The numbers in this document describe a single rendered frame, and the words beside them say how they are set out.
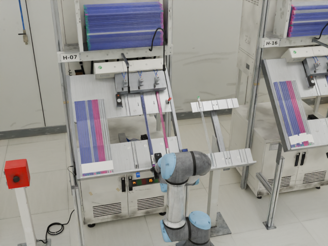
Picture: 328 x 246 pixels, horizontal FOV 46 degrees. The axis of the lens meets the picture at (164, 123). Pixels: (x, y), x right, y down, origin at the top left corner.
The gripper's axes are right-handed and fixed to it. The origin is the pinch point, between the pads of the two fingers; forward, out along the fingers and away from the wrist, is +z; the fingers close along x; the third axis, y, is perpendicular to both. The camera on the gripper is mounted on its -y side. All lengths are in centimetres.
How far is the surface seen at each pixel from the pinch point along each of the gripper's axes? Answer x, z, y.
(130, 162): -14.5, 2.9, -8.5
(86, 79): -36, 3, -69
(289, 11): 108, -29, -94
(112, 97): -20, 3, -55
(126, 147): -15.9, 2.8, -18.8
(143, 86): 1, -3, -58
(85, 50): -35, -13, -83
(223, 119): 127, 181, -86
